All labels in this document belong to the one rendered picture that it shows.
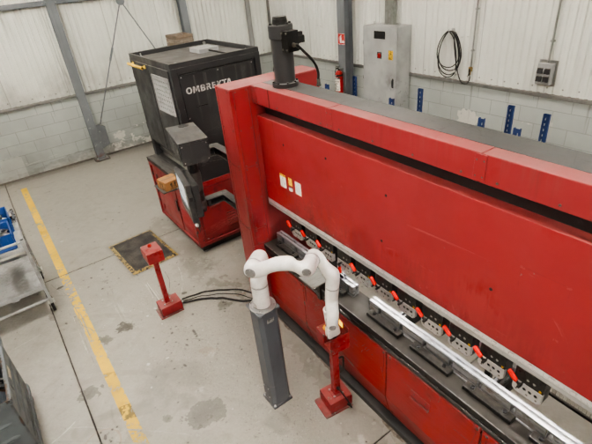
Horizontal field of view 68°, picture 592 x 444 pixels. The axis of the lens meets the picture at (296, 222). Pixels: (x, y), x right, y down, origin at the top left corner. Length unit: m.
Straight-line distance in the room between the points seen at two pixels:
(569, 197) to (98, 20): 8.74
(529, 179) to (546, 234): 0.25
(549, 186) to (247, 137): 2.35
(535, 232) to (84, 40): 8.60
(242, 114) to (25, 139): 6.57
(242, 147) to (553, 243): 2.39
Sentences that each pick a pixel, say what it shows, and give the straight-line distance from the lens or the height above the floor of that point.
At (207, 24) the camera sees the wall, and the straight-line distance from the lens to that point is 10.37.
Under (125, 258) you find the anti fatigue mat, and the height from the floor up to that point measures 0.01.
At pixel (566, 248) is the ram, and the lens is 2.07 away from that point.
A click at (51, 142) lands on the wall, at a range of 9.70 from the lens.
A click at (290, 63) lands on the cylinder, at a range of 3.32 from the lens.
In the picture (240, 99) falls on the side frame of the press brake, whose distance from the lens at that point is 3.52.
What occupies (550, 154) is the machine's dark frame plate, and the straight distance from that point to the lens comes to 2.13.
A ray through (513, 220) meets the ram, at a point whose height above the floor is 2.03.
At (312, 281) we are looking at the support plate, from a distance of 3.35.
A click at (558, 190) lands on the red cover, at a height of 2.24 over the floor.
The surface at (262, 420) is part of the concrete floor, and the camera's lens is 3.81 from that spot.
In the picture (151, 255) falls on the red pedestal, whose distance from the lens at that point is 4.45.
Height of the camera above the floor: 3.08
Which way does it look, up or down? 31 degrees down
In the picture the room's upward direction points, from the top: 6 degrees counter-clockwise
